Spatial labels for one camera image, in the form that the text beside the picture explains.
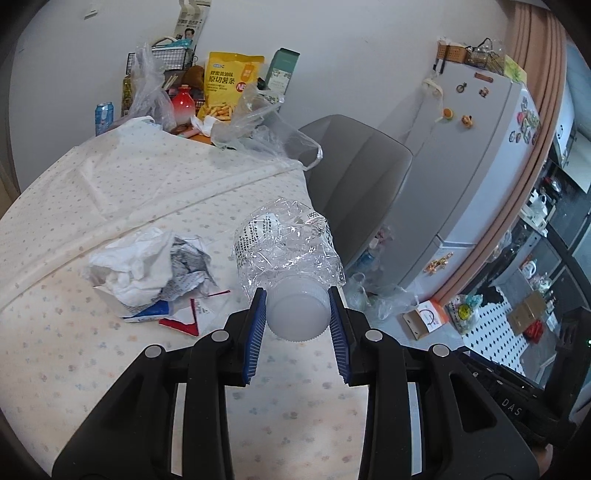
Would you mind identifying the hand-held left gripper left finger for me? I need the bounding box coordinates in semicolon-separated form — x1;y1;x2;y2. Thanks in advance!
52;288;269;480

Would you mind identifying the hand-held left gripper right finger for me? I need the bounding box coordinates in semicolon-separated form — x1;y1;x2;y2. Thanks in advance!
328;286;541;480

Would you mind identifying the torn red white packet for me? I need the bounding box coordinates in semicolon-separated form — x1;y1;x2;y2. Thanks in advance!
121;290;230;337

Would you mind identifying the crushed clear plastic bottle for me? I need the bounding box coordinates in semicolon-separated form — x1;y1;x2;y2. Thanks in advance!
232;197;346;342

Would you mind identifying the grey printed paper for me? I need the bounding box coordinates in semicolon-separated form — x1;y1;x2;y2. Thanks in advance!
157;235;220;308

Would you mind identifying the white tissue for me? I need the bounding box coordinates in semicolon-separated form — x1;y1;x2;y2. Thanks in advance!
88;229;174;308

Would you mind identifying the person's right hand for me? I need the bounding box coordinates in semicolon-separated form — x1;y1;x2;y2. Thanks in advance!
537;444;555;478

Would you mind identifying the clear plastic bag on floor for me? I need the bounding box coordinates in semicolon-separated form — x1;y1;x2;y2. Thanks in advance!
346;272;421;324

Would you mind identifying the plain brown cardboard box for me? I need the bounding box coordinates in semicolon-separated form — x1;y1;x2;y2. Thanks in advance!
508;291;548;335

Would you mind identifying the black white dotted mat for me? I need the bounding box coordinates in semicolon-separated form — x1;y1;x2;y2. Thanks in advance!
462;295;561;384

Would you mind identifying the cardboard box with white label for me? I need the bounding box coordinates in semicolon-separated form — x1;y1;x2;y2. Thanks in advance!
403;300;448;341

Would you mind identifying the yellow smiley bag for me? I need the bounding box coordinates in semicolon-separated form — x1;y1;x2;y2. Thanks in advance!
445;295;483;333

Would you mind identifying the gold ornament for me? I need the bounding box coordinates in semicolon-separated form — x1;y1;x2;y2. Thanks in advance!
425;256;455;275

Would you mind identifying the white kettle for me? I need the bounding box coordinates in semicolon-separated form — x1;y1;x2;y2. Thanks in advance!
529;194;550;222

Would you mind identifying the grey chair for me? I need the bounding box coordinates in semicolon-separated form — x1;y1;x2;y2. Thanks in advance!
283;114;414;273

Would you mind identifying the wide clear plastic bag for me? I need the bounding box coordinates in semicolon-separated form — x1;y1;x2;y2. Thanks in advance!
210;85;323;172

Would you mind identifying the white refrigerator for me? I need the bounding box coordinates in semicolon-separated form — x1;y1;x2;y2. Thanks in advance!
369;69;543;289

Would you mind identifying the floral white tablecloth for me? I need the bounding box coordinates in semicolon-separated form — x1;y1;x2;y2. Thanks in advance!
0;117;370;480

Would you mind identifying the small white crumpled napkin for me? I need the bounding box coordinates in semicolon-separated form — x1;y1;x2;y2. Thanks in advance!
190;115;222;137

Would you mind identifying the red white ceramic bottle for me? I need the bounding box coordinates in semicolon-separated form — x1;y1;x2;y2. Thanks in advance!
168;84;197;132

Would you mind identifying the cluster of fridge magnets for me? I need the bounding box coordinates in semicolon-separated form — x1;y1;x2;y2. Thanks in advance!
508;97;541;144

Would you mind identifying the yellow snack bag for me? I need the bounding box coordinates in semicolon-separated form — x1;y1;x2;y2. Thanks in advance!
196;51;266;123

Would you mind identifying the tall clear plastic bag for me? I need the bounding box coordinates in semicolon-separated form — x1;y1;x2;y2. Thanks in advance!
127;44;178;132

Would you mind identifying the blue drink can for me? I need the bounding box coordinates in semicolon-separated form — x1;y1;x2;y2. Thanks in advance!
95;102;115;137

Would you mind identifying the green carton box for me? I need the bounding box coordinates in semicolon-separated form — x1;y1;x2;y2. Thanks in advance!
267;47;301;95

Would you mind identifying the yellow green packet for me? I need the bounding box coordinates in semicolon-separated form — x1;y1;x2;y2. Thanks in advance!
503;55;527;84

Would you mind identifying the wooden storage basket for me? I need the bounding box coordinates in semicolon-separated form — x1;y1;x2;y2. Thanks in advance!
436;39;467;63

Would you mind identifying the printed carton with face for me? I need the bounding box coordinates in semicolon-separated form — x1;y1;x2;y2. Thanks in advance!
174;9;206;47

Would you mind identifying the peach curtain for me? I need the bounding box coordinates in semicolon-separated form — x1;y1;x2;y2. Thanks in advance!
436;0;568;301

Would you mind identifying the black wire basket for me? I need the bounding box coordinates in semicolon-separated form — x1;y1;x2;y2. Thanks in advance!
126;46;197;88

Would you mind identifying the dark wire storage basket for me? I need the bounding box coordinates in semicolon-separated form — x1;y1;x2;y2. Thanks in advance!
464;39;504;70

